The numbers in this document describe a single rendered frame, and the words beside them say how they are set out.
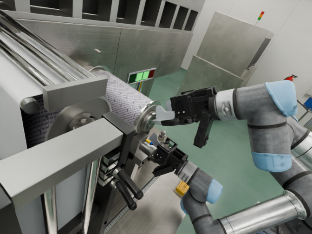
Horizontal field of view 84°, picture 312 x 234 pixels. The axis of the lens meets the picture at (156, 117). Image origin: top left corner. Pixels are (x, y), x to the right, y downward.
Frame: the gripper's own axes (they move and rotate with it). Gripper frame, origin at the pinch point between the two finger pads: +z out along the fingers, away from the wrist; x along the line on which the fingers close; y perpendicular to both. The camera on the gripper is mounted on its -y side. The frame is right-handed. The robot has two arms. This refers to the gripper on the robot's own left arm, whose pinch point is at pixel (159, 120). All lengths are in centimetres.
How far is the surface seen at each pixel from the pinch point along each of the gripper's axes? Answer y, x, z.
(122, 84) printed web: 14.3, 0.8, 10.5
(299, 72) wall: -58, -449, -52
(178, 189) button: -37.5, -12.0, 9.5
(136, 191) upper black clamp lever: -1.2, 29.8, -16.3
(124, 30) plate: 36.1, -17.2, 18.1
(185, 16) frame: 45, -70, 12
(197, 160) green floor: -106, -146, 72
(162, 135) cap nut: -14.3, -20.6, 17.1
